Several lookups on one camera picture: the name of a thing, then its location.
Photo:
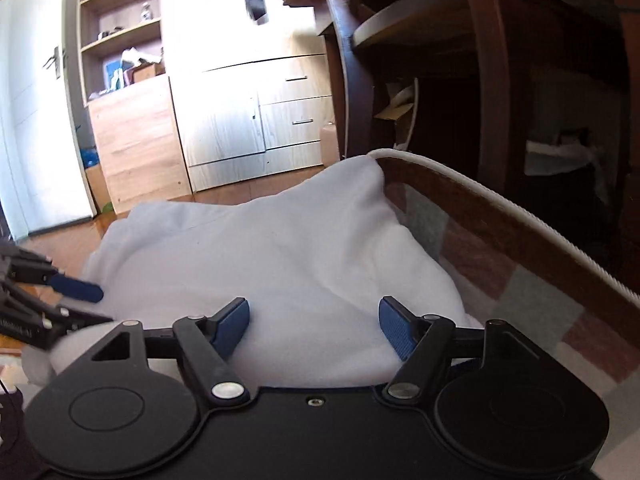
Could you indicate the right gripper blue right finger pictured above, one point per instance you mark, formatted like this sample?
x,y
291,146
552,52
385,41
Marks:
x,y
422,343

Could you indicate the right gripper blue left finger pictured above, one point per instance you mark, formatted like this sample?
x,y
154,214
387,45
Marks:
x,y
205,345

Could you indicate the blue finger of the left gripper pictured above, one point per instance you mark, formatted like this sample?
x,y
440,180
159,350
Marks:
x,y
27,319
20,266

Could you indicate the white sweatshirt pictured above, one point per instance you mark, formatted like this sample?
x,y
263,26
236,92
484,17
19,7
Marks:
x,y
313,262

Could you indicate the cardboard box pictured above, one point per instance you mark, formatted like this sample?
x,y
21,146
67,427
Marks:
x,y
97,185

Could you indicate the white door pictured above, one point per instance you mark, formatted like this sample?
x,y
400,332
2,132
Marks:
x,y
43,182

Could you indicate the striped floor rug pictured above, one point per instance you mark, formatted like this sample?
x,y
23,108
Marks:
x,y
536,389

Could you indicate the white bookshelf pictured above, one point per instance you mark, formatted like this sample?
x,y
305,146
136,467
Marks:
x,y
127,93

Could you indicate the pink handbag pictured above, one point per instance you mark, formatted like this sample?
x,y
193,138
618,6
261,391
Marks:
x,y
329,148

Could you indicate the black trash bin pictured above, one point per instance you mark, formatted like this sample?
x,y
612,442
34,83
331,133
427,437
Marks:
x,y
546,160

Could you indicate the white drawer cabinet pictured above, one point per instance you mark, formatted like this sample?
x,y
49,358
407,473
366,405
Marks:
x,y
250,94

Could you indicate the dark wooden desk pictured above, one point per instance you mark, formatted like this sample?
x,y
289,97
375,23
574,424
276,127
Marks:
x,y
469,82

